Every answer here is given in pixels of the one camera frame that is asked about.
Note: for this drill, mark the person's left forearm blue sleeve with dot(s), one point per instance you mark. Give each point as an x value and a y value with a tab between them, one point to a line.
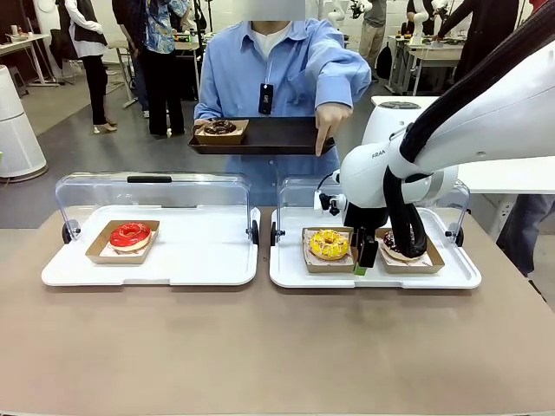
342	86

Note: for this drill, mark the bystander in black outfit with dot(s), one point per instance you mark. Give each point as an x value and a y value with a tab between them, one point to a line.
485	34

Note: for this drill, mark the bystander in dark clothes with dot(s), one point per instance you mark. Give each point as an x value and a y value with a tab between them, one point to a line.
130	26

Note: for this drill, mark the brown cardboard donut box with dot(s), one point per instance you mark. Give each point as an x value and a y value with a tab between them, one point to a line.
221	139
117	259
329	268
416	268

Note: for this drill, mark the white office table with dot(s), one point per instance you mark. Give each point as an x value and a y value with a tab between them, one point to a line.
511	177

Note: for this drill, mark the yellow glazed donut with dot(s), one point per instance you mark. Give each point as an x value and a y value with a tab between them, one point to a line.
321	249

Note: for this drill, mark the dark purple sprinkled donut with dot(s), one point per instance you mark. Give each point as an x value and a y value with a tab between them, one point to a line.
387	245

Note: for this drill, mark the black backpack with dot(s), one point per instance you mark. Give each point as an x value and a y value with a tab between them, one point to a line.
384	63

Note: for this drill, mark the white air purifier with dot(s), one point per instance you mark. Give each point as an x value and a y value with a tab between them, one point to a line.
17	130

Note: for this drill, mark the person's right forearm blue sleeve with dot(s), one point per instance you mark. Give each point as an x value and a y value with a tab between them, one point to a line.
208	104

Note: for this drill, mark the bystander in patterned blue shirt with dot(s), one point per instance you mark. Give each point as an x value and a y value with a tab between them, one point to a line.
162	34

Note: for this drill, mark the black serving tray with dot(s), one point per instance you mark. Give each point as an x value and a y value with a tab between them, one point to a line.
277	134

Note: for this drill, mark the bystander in black vest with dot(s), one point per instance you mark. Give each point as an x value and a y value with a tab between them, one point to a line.
86	26

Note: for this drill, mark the bystander in red and grey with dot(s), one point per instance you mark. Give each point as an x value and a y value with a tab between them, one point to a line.
520	225

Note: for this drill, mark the chocolate sprinkled donut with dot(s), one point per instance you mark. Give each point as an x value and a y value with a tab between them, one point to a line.
230	128

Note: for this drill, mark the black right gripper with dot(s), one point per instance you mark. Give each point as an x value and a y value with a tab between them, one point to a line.
366	216

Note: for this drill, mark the person's right hand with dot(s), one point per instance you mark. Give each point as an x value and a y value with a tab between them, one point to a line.
203	123

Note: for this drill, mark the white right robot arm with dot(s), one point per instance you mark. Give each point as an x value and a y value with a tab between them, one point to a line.
498	108

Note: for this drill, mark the person in blue shirt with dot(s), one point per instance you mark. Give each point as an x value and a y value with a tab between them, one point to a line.
282	65

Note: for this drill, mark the person's left hand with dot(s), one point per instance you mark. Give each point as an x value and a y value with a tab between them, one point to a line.
331	117

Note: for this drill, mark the white display tray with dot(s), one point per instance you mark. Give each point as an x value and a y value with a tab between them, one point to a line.
208	260
303	279

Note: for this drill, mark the background white desk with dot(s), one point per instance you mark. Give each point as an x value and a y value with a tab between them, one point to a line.
21	43

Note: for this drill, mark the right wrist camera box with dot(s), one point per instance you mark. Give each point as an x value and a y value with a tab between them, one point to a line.
331	203

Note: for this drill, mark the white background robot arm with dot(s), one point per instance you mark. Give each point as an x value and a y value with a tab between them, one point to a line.
336	15
418	26

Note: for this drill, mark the red glazed donut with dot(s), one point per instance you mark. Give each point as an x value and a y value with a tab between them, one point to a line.
119	238

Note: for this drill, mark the printed white paper liner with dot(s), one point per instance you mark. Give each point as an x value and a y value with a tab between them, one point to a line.
427	261
147	245
329	261

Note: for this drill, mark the clear plastic tray lid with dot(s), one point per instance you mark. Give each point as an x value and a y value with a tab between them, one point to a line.
299	190
195	190

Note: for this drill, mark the black name tag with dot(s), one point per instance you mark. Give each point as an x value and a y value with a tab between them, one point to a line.
265	97

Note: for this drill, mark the background work desk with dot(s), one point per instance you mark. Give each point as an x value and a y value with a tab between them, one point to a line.
433	54

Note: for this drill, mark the bystander in grey clothes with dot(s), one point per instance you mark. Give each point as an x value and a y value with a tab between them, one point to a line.
373	39

